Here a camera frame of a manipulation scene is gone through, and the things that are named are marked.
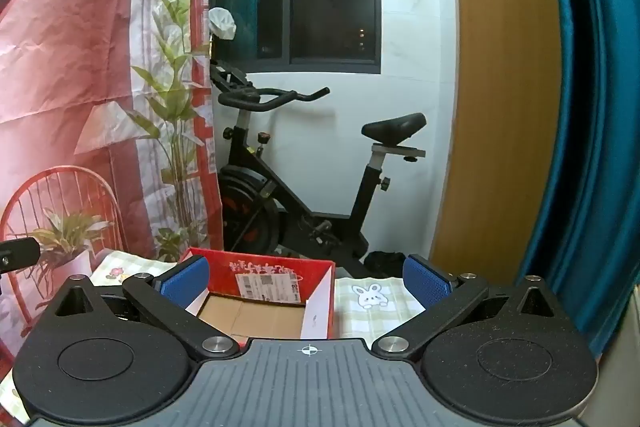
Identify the white plastic bag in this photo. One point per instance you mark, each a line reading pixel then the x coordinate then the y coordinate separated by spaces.
pixel 221 23

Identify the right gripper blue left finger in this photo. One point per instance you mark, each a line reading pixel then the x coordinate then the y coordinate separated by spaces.
pixel 162 302

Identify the red printed backdrop cloth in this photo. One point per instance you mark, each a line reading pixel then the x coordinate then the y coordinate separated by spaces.
pixel 107 141

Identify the teal curtain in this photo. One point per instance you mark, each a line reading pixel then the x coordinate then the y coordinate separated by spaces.
pixel 585 241

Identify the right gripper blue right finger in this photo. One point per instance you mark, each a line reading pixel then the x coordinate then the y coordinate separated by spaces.
pixel 446 300

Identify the wooden door panel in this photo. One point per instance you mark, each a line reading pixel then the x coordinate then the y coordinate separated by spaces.
pixel 503 134

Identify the red strawberry cardboard box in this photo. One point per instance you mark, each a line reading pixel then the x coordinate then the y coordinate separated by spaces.
pixel 257 296

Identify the green checked bunny tablecloth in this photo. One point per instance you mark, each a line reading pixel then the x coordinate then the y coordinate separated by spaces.
pixel 363 309

